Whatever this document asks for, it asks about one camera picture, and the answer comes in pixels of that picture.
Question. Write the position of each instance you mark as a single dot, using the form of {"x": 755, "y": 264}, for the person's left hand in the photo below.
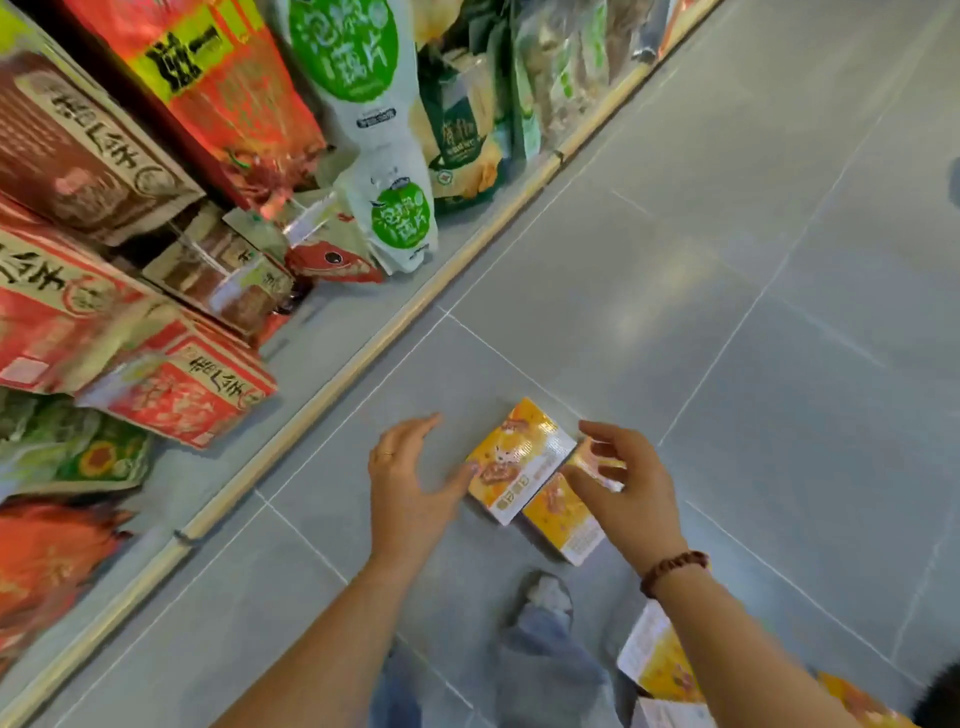
{"x": 405, "y": 502}

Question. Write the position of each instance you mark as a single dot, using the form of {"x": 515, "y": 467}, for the person's right hand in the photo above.
{"x": 637, "y": 502}

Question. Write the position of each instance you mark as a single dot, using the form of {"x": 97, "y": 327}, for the person's right thumb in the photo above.
{"x": 581, "y": 487}

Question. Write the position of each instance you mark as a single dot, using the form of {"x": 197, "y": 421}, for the person's left thumb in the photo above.
{"x": 455, "y": 486}

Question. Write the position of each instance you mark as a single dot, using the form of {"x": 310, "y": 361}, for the yellow snack box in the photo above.
{"x": 562, "y": 521}
{"x": 667, "y": 715}
{"x": 658, "y": 654}
{"x": 525, "y": 450}
{"x": 859, "y": 705}

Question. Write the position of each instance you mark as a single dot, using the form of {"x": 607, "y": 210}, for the person's right forearm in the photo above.
{"x": 742, "y": 660}

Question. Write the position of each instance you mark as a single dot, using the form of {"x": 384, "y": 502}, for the person's left forearm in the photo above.
{"x": 330, "y": 660}

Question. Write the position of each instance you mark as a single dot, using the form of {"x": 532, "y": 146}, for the person's grey shoe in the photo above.
{"x": 547, "y": 592}

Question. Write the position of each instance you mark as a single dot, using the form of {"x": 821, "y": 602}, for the person's blue jeans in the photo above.
{"x": 547, "y": 675}

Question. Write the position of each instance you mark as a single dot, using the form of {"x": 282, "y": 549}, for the grey shelf with wooden edge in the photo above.
{"x": 319, "y": 337}

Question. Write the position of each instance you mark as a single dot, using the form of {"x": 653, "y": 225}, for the red fish-print packet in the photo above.
{"x": 330, "y": 262}

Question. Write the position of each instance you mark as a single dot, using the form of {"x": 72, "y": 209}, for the small white green-label packet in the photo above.
{"x": 401, "y": 217}

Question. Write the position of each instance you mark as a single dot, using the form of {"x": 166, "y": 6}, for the small red snack packet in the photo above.
{"x": 187, "y": 390}

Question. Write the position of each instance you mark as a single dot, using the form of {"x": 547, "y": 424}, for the small brown clear packet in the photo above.
{"x": 217, "y": 277}

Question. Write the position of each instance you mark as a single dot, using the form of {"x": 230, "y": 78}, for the green and yellow packet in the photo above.
{"x": 459, "y": 135}

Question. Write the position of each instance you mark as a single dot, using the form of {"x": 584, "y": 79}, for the green sunflower seed packet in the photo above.
{"x": 97, "y": 457}

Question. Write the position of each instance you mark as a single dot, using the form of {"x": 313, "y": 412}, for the orange snack packet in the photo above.
{"x": 45, "y": 562}

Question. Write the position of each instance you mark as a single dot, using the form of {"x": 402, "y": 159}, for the row of clear snack packets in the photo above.
{"x": 562, "y": 60}

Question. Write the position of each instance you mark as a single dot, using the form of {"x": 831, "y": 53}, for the large red snack packet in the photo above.
{"x": 60, "y": 315}

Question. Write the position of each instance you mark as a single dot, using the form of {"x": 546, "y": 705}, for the large white green-label packet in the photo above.
{"x": 345, "y": 52}

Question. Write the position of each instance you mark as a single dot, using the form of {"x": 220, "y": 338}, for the red packet with yellow label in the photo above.
{"x": 225, "y": 97}

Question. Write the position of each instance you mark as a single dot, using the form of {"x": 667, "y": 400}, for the brown snack packet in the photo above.
{"x": 75, "y": 150}

